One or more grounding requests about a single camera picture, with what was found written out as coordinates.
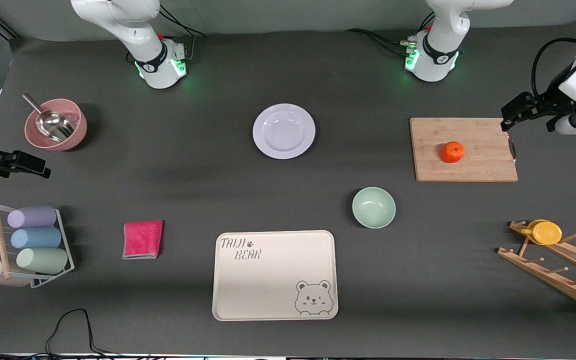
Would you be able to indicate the yellow cup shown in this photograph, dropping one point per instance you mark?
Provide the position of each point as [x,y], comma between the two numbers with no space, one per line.
[547,233]

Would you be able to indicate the pink bowl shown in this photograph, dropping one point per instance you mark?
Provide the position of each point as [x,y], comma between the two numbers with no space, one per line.
[75,135]

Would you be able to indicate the purple cup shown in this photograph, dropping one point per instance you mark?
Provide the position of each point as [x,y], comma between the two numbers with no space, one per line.
[33,217]

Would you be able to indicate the wooden peg cup rack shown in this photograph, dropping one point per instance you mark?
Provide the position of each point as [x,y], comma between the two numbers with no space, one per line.
[558,277]

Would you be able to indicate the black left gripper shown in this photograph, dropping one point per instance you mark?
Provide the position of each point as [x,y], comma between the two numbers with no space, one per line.
[556,97]

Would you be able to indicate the green cup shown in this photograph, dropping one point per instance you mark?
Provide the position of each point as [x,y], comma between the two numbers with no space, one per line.
[43,260]

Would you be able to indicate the blue cup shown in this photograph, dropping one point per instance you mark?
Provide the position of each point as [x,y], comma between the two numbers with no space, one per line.
[37,238]

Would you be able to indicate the white round plate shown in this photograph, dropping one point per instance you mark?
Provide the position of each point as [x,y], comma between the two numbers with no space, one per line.
[284,131]

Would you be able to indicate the orange fruit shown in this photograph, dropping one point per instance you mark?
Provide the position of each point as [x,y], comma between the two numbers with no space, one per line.
[452,152]

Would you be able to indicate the pale green bowl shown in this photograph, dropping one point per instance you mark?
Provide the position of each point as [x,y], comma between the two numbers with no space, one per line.
[374,207]

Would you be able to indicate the cream bear print tray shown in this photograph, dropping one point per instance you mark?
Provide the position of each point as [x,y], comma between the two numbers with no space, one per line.
[268,280]

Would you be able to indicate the wooden cutting board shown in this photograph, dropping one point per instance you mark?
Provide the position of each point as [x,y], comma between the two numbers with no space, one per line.
[468,160]

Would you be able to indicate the metal scoop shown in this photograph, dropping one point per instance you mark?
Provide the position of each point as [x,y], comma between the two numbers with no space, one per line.
[53,125]

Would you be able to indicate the pink folded cloth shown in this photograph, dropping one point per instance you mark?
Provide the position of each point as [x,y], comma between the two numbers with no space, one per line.
[143,240]

